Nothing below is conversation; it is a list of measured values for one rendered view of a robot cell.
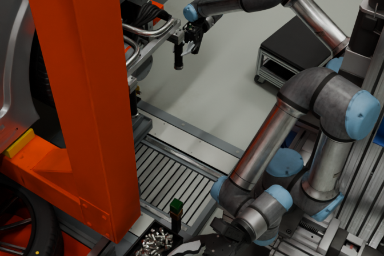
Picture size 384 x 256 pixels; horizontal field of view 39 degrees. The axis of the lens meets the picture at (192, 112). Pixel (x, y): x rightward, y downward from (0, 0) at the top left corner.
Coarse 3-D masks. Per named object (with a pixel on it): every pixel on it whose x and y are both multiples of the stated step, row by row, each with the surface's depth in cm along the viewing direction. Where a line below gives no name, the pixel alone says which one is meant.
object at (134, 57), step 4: (124, 36) 214; (124, 40) 213; (128, 40) 212; (132, 40) 212; (128, 44) 213; (132, 44) 211; (136, 44) 211; (136, 48) 209; (136, 52) 208; (132, 56) 206; (136, 56) 207; (128, 60) 204; (132, 60) 205; (128, 64) 204
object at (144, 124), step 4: (144, 116) 298; (144, 120) 299; (148, 120) 298; (140, 124) 297; (144, 124) 297; (148, 124) 295; (152, 124) 299; (136, 128) 295; (140, 128) 295; (144, 128) 292; (148, 128) 297; (152, 128) 302; (136, 132) 293; (140, 132) 290; (144, 132) 294; (148, 132) 299; (136, 136) 288; (140, 136) 292; (144, 136) 297; (136, 140) 290; (140, 140) 294; (136, 144) 292
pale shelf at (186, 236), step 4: (160, 220) 223; (164, 220) 223; (164, 224) 222; (168, 224) 222; (180, 232) 219; (184, 232) 219; (184, 236) 218; (188, 236) 218; (192, 236) 218; (184, 240) 217
